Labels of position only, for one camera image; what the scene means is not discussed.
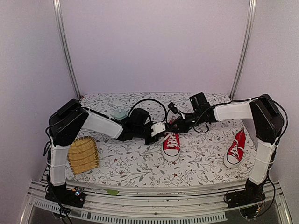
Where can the right aluminium frame post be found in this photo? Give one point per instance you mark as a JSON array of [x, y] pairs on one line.
[[244, 49]]

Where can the red sneaker with laces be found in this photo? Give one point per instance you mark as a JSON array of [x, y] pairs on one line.
[[171, 146]]

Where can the left aluminium frame post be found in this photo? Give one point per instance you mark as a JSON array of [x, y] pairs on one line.
[[65, 47]]

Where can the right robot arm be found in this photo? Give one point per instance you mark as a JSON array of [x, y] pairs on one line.
[[269, 119]]

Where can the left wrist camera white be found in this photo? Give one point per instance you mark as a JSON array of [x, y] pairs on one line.
[[160, 129]]

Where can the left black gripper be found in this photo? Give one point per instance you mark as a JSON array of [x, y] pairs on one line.
[[149, 142]]

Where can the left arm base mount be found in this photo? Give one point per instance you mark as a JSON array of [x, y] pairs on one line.
[[65, 196]]

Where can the floral patterned table mat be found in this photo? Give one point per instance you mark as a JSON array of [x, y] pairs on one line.
[[134, 164]]

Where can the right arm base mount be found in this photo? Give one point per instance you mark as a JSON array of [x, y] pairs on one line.
[[251, 194]]

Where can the aluminium frame post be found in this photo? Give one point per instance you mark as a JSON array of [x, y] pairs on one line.
[[65, 47], [244, 49]]

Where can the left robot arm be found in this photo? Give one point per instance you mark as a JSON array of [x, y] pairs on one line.
[[70, 119]]

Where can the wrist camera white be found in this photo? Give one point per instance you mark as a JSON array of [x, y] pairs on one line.
[[175, 109], [160, 129]]

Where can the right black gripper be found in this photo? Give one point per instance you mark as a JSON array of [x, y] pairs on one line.
[[181, 127]]

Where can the front aluminium rail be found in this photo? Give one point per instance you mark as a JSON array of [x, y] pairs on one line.
[[201, 204]]

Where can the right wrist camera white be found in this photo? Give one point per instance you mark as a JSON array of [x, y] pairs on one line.
[[175, 109]]

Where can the green tape piece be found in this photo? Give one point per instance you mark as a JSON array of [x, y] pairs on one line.
[[112, 192]]

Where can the woven bamboo basket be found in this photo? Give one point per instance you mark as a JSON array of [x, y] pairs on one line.
[[83, 155]]

